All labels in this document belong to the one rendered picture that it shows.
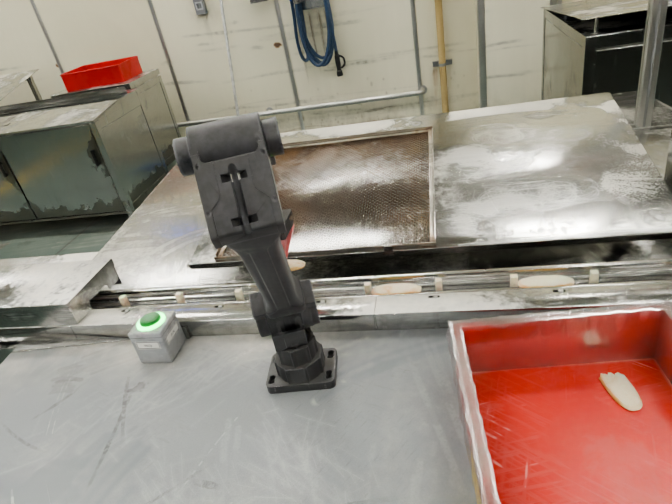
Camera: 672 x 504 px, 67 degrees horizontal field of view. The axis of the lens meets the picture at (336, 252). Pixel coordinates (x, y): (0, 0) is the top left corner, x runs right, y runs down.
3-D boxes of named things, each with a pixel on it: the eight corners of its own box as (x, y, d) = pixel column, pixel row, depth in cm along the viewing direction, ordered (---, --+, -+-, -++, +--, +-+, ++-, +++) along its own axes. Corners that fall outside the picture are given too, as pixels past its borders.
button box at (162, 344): (143, 377, 103) (122, 334, 97) (161, 350, 110) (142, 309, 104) (180, 376, 101) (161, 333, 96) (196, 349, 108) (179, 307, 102)
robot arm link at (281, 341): (278, 359, 85) (309, 351, 86) (263, 310, 80) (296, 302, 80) (274, 325, 93) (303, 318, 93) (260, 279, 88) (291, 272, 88)
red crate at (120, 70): (66, 92, 402) (58, 75, 396) (88, 81, 433) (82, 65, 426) (124, 81, 394) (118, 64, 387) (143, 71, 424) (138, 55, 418)
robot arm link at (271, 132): (183, 186, 52) (286, 162, 53) (167, 130, 51) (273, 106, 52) (225, 167, 94) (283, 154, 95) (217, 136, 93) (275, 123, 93)
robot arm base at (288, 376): (267, 394, 88) (335, 388, 86) (255, 359, 84) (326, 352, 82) (274, 359, 95) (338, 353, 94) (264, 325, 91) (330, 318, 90)
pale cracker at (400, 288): (370, 298, 102) (369, 293, 101) (372, 286, 105) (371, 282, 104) (421, 295, 99) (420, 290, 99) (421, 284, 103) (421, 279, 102)
